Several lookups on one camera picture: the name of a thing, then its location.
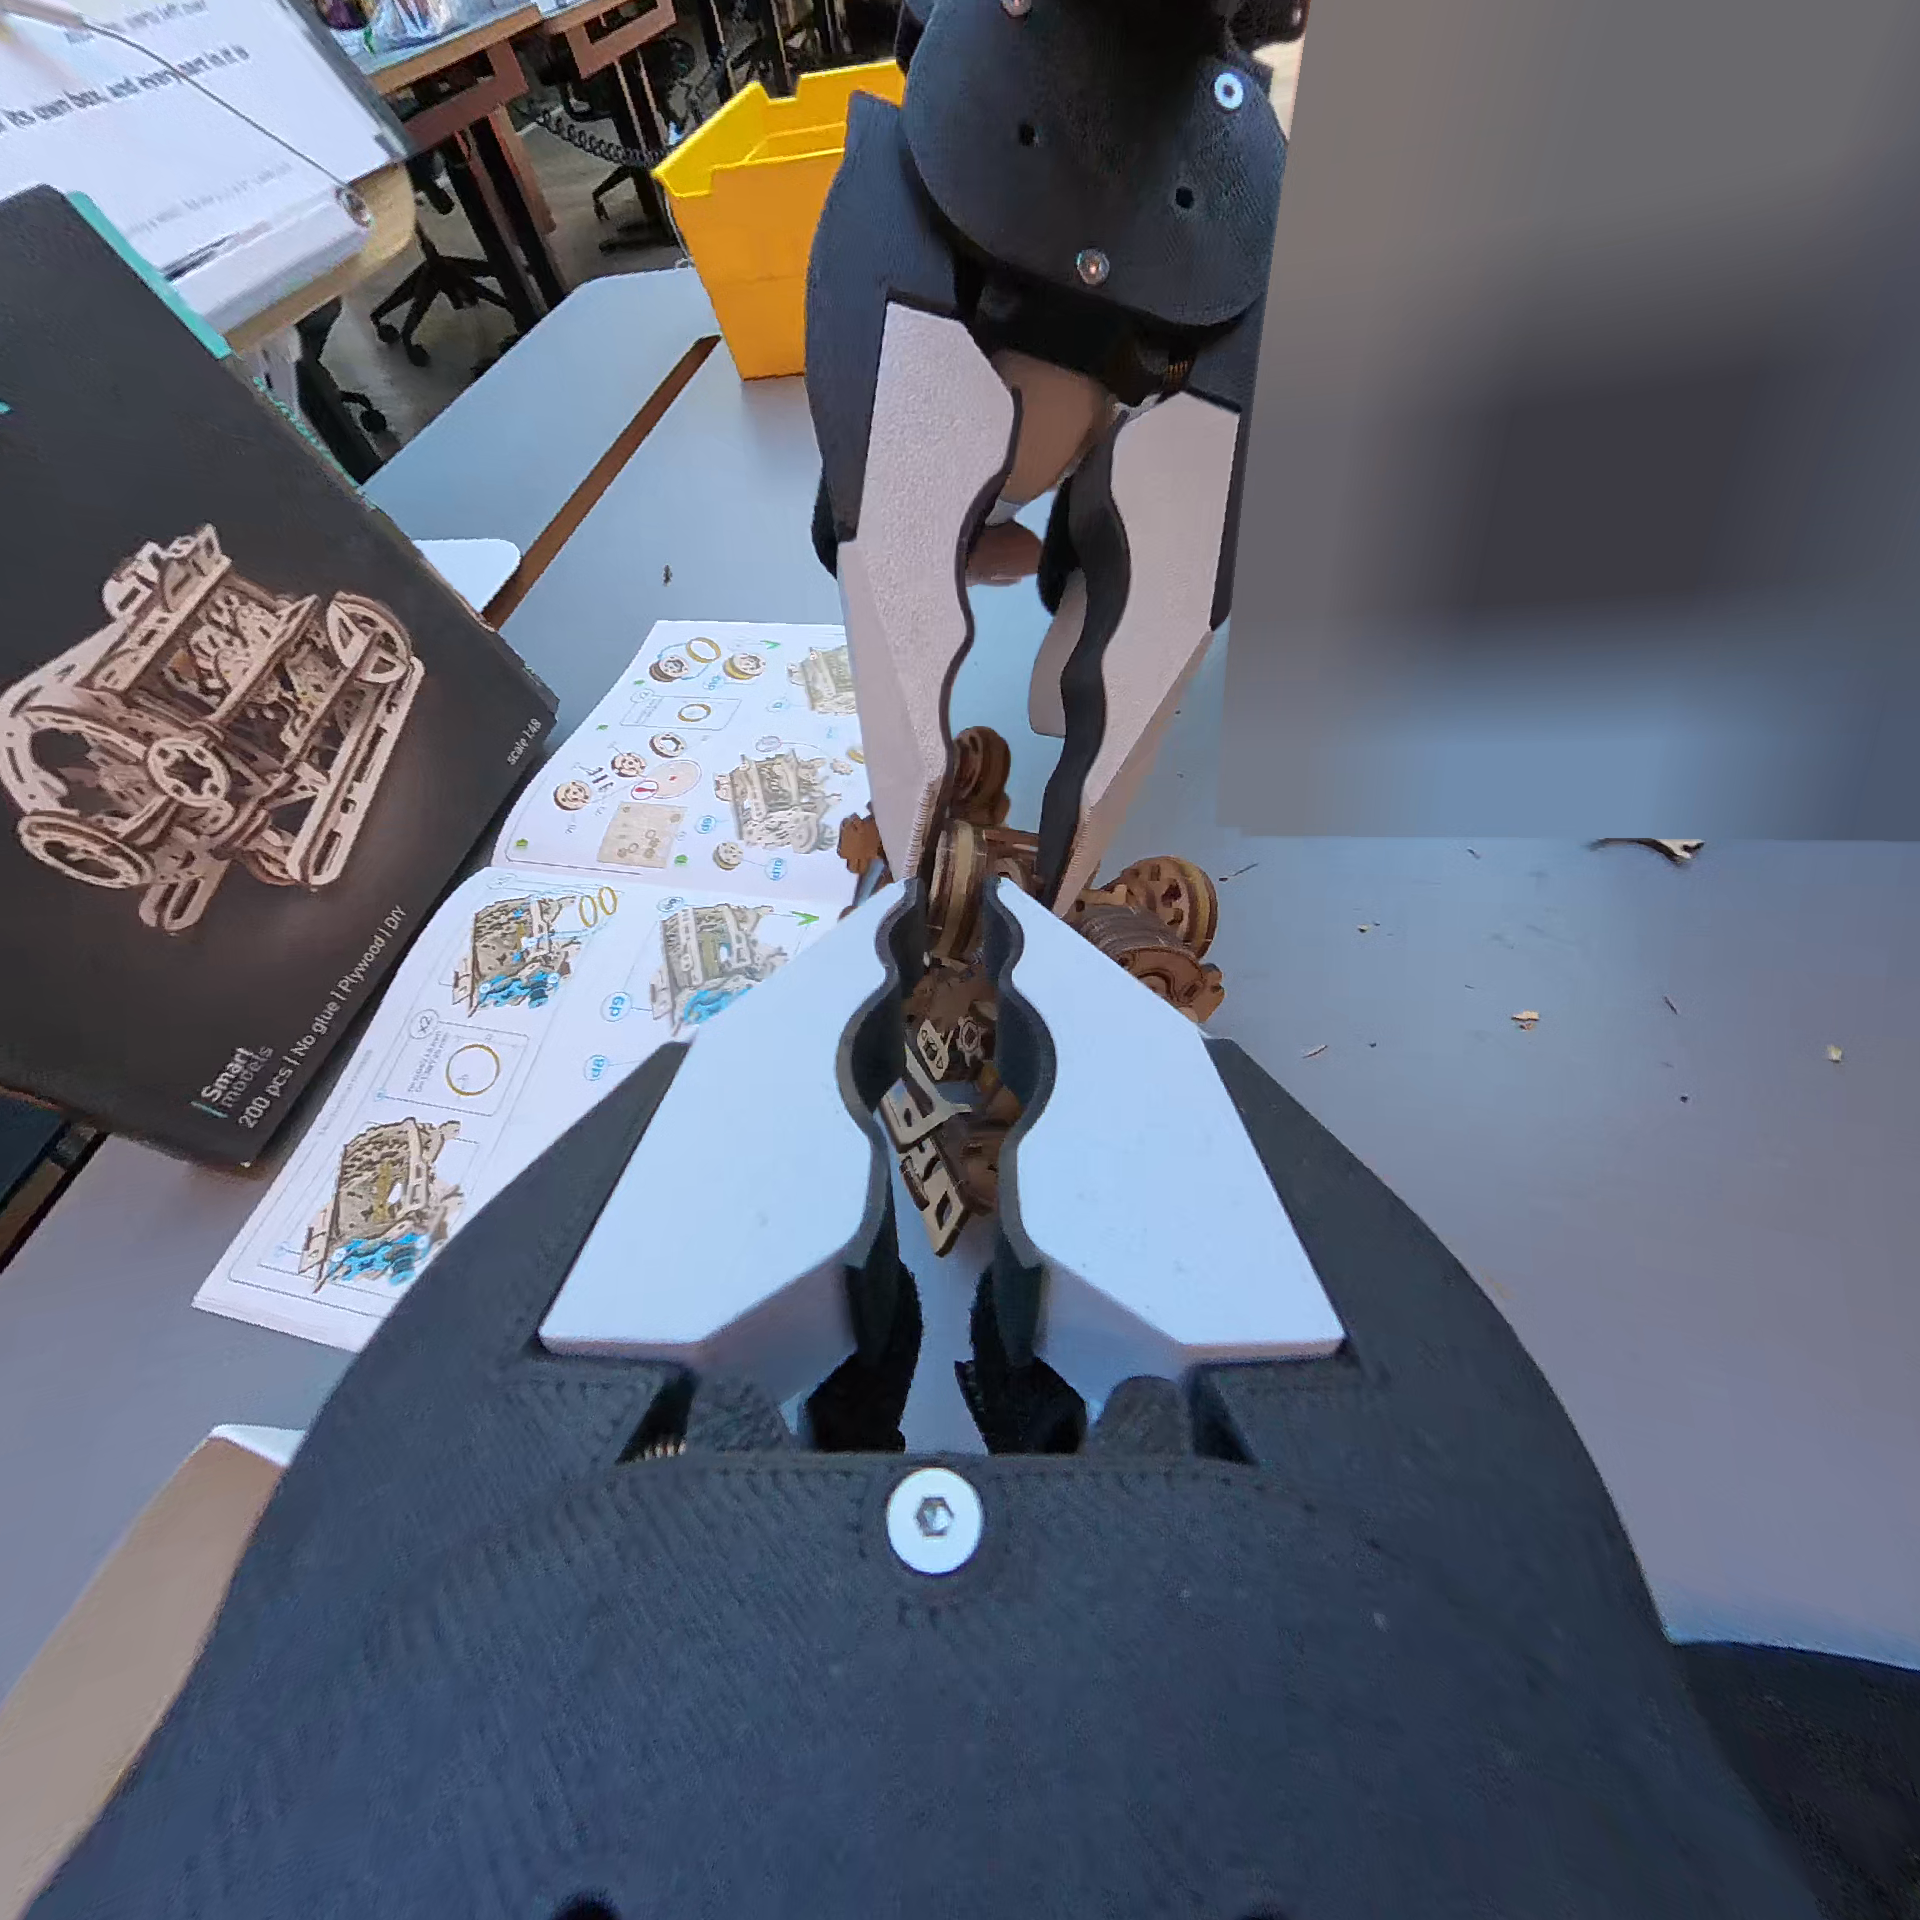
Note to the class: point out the white printed sheet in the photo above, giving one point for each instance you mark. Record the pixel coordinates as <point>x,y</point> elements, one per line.
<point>181,149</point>

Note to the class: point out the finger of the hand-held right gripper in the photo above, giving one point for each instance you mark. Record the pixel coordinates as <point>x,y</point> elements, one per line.
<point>915,494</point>
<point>1170,569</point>

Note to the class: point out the yellow plastic bin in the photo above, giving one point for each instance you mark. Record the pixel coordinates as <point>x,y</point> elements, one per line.
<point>750,224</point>

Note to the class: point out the white cardboard tray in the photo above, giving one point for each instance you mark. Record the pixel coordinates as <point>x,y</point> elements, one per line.
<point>120,1590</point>

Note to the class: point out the black office chair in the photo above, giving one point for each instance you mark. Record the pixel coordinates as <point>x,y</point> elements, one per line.
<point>434,285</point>

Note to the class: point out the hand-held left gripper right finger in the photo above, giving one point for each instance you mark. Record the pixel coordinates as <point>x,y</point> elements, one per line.
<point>1184,1200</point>

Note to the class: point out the wooden lattice sliver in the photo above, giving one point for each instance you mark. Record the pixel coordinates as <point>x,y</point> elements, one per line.
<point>1658,848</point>

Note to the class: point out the brown wooden desk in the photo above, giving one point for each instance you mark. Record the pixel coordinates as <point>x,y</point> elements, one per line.
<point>493,90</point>

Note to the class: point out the illustrated instruction booklet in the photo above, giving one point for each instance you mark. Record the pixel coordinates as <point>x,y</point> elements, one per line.
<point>434,961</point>

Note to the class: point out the white rounded pad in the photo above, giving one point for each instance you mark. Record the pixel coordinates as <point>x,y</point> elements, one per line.
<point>473,569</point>

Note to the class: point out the black model kit box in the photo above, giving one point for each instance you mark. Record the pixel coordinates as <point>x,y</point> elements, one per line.
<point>374,931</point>

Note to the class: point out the person's right hand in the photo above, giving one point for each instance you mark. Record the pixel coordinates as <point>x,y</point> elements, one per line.
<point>1009,557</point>

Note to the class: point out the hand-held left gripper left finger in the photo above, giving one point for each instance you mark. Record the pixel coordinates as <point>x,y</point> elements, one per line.
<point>704,1200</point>

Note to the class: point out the wooden mechanical model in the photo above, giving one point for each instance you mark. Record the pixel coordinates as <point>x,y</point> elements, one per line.
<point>938,1110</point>

